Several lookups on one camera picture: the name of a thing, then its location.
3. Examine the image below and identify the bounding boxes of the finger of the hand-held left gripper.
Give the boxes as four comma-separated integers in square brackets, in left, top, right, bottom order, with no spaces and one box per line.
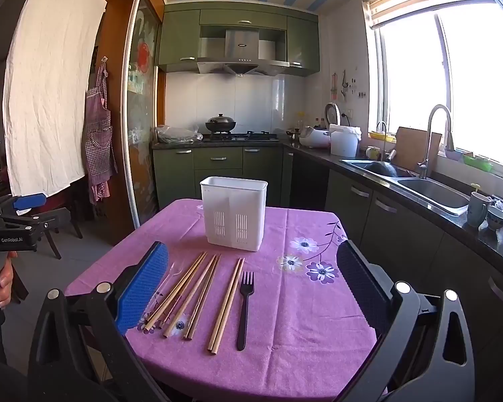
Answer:
[29,210,73,237]
[9,193,48,214]

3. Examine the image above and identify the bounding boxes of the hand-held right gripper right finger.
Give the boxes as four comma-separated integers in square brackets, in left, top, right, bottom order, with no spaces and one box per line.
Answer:
[336,239,476,402]

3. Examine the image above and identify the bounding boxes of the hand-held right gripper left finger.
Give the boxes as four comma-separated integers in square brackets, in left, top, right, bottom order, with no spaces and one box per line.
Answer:
[27,241,170,402]

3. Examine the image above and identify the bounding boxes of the black plastic fork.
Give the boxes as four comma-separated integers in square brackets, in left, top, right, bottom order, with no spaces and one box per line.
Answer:
[236,271,255,351]

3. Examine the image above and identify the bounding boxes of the white plastic utensil holder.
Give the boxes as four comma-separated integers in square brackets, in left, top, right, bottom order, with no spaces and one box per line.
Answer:
[200,176,269,253]

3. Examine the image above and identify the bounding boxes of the person's left hand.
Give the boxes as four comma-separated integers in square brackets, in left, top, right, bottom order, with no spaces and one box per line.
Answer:
[0,250,18,309]

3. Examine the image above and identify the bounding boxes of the dark wooden chair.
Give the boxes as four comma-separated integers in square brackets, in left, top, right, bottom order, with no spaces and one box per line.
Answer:
[37,195,85,260]

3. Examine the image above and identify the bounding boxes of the purple floral tablecloth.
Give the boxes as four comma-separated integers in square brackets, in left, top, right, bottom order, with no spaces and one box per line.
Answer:
[65,199,380,400]

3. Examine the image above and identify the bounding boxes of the checkered apron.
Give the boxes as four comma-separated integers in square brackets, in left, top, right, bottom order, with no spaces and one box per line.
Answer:
[84,59,119,204]

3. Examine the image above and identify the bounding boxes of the stainless steel sink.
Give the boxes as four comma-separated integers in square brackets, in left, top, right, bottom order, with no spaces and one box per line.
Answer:
[339,157,472,217]

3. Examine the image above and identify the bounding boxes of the dark pot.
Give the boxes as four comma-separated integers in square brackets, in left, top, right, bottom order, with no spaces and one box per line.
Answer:
[362,161,400,178]

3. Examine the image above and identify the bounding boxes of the white hanging cloth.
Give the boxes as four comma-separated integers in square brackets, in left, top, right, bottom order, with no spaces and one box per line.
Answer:
[2,0,108,197]

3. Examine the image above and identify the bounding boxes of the grey mug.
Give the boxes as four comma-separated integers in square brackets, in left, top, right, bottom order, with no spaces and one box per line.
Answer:
[466,191,492,229]

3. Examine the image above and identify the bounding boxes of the dark stone countertop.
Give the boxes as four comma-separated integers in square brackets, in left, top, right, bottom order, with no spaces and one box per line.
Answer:
[151,136,503,279]

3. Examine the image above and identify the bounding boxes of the white plastic bucket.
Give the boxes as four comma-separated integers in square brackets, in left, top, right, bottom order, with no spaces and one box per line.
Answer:
[329,123,362,158]

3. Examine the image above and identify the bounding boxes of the green base cabinets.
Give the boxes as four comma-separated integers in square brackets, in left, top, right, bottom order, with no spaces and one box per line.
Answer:
[152,144,503,386]

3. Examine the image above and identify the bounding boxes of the wooden cutting board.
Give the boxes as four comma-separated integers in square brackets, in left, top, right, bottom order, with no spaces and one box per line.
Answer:
[391,126,443,173]

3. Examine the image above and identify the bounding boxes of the small chrome faucet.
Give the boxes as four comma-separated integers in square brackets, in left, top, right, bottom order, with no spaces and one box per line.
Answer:
[375,121,391,162]

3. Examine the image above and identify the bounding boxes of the patterned bowl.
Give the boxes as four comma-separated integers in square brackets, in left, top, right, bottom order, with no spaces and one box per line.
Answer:
[486,205,503,231]

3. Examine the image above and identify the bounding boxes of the plastic bag of vegetables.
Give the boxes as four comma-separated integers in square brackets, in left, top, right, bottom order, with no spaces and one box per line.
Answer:
[155,125,204,144]

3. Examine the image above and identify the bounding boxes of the white rice cooker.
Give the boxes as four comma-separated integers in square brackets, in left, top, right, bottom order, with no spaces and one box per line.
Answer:
[298,126,332,150]

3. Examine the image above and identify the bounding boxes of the tall chrome faucet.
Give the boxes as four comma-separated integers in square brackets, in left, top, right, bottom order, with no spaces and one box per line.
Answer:
[417,104,456,179]

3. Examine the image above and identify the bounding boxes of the green plastic container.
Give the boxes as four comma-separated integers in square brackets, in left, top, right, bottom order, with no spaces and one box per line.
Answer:
[462,153,495,173]

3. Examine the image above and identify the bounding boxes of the silver round lid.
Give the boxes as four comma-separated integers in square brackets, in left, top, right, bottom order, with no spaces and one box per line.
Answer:
[324,103,341,129]

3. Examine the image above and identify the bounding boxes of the black wok with lid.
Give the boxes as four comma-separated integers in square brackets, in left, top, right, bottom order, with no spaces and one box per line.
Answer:
[205,113,238,134]

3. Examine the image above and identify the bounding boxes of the gas stove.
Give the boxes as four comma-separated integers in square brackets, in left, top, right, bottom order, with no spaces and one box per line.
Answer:
[201,131,280,142]

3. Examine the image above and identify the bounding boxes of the window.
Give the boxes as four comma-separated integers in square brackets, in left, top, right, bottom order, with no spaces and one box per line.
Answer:
[374,3,503,173]

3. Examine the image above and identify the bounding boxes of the steel range hood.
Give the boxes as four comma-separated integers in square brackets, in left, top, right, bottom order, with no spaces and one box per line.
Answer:
[196,29,291,78]

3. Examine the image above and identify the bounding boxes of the window blind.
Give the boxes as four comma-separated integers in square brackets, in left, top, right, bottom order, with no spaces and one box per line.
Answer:
[361,0,503,31]

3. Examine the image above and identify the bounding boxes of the wooden door frame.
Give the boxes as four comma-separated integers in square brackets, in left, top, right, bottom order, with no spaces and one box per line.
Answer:
[71,0,143,244]

